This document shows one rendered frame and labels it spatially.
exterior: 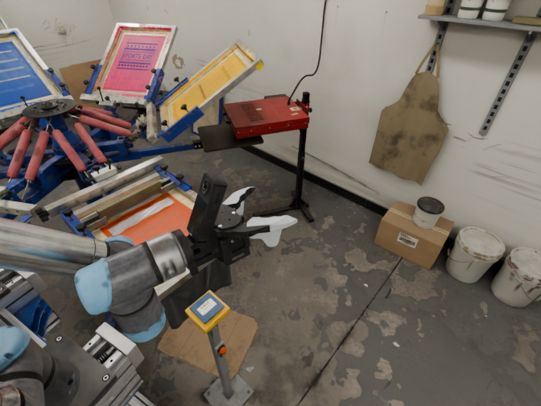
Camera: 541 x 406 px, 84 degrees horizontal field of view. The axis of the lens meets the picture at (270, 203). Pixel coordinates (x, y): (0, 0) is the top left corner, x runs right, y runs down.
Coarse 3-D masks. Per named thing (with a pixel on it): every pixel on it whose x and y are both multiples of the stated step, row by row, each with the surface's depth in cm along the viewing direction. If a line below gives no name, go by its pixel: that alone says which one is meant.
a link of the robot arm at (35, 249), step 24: (0, 240) 43; (24, 240) 46; (48, 240) 48; (72, 240) 52; (96, 240) 56; (120, 240) 62; (0, 264) 44; (24, 264) 46; (48, 264) 49; (72, 264) 51
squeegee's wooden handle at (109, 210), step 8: (152, 184) 166; (160, 184) 170; (136, 192) 161; (144, 192) 164; (152, 192) 168; (160, 192) 172; (120, 200) 155; (128, 200) 158; (136, 200) 162; (104, 208) 151; (112, 208) 153; (120, 208) 157; (128, 208) 160; (104, 216) 152; (112, 216) 155
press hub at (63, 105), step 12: (36, 108) 185; (48, 108) 183; (60, 108) 185; (72, 108) 186; (48, 120) 188; (60, 120) 190; (72, 132) 200; (72, 144) 198; (84, 144) 206; (48, 156) 197; (72, 168) 205
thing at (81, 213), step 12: (144, 180) 181; (120, 192) 172; (180, 192) 177; (192, 192) 172; (96, 204) 164; (84, 216) 161; (204, 264) 135; (180, 276) 127; (156, 288) 123; (168, 288) 123
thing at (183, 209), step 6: (156, 198) 173; (162, 198) 173; (174, 198) 173; (144, 204) 169; (150, 204) 169; (174, 204) 169; (180, 204) 169; (138, 210) 165; (162, 210) 165; (180, 210) 165; (186, 210) 165; (150, 216) 161; (186, 216) 161
